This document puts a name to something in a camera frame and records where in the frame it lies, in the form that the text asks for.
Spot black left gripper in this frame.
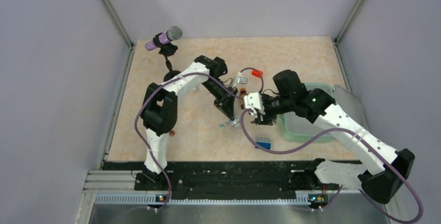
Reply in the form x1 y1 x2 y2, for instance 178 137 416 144
202 78 238 121

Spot clear teal zip bag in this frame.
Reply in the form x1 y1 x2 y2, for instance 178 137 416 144
219 115 241 128

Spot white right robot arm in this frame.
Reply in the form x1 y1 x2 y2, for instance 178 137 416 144
244 70 417 204

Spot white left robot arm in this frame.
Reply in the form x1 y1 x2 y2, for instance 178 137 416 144
138 56 237 189

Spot brown medicine bottle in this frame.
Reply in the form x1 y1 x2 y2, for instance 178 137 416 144
239 88 247 98

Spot green plastic medicine box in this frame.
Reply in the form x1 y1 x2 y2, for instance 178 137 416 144
277 83 334 143

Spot orange block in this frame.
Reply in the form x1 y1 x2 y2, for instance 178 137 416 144
251 69 263 78

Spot blue grey small box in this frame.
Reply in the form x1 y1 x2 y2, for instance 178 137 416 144
255 137 271 150

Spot translucent box lid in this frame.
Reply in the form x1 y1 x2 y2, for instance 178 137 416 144
333 85 368 129

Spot black microphone stand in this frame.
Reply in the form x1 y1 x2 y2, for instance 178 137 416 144
159 43 180 82

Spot purple grey microphone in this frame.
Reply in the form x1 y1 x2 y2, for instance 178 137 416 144
145 26 183 51

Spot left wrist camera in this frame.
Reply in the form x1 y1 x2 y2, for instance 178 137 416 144
231 72 248 87

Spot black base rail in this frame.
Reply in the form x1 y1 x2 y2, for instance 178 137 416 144
133 160 362 202

